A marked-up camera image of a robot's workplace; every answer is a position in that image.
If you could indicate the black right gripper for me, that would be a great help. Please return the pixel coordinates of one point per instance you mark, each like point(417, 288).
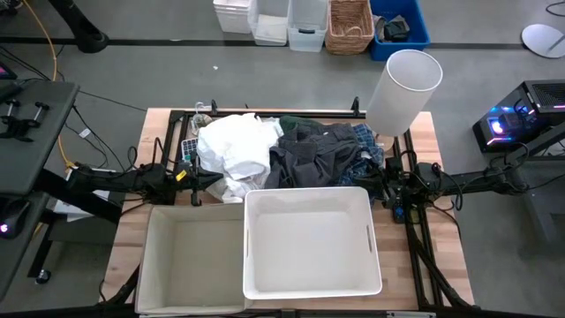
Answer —
point(386, 181)

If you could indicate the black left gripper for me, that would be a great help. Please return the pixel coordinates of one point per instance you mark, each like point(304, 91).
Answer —
point(190, 176)

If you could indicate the white lace garment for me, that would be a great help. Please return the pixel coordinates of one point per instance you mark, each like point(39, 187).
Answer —
point(234, 150)

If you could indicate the blue plaid shirt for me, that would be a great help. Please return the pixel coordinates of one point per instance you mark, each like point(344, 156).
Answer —
point(368, 137)

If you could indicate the dark grey garment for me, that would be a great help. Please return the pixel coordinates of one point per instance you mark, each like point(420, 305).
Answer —
point(309, 154)

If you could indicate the dark green garment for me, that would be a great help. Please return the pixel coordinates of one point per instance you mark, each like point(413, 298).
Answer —
point(292, 123)

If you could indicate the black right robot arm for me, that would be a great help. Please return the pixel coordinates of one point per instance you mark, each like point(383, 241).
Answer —
point(463, 183)

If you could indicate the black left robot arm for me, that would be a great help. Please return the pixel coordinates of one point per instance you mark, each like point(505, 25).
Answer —
point(115, 179)

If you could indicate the dark clothes in crate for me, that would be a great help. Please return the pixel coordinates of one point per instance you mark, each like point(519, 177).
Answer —
point(395, 30)

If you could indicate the grey desk calculator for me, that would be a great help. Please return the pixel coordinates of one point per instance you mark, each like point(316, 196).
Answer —
point(189, 149)

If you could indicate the blue lit controller module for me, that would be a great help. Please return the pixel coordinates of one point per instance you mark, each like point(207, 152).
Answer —
point(399, 213)

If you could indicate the small glass flask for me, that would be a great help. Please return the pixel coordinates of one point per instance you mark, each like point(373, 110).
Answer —
point(201, 120)

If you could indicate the beige fabric bin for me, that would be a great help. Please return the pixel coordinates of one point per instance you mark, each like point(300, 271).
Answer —
point(194, 260)

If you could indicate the white plastic bin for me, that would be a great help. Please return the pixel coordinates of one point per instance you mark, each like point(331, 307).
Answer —
point(309, 247)

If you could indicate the white table lamp wooden base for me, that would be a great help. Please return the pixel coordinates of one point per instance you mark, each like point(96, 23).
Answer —
point(404, 93)

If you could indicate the white paper booklet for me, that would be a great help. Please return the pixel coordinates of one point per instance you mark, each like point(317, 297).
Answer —
point(73, 210)

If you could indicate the wicker basket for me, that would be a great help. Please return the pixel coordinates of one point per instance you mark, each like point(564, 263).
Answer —
point(349, 26)

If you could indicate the clear plastic bin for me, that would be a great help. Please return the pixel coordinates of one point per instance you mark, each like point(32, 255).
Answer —
point(269, 26)

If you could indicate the blue plastic crate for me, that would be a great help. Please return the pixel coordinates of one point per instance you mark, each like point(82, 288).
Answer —
point(417, 26)

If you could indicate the white storage bin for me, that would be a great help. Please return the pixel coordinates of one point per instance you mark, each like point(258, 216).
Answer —
point(231, 15)

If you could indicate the black computer tower with lights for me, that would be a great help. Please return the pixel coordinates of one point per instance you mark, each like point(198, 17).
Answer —
point(521, 115)

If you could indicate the grey desk with clamp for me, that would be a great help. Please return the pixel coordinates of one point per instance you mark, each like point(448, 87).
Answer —
point(31, 159)

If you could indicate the dark grey side stand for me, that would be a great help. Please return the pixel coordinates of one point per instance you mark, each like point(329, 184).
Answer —
point(547, 207)

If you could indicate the black stand base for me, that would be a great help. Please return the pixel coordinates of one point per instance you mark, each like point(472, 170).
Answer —
point(86, 37)

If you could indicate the black caster foot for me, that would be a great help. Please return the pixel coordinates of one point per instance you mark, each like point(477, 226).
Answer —
point(42, 277)

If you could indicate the black desk clamp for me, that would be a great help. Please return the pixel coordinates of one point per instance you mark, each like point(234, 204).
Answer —
point(20, 126)

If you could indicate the black computer mouse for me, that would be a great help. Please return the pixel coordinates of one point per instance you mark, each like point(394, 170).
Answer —
point(13, 218)

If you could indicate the dark desk with mouse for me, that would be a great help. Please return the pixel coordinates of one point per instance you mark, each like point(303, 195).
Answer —
point(17, 260)

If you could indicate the round grey floor disc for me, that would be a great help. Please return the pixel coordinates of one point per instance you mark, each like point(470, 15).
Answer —
point(543, 40)

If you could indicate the black device with pink screen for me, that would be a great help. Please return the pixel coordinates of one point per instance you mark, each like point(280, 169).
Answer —
point(6, 71)

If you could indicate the black metal table frame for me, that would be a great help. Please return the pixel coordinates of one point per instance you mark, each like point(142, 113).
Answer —
point(417, 247)

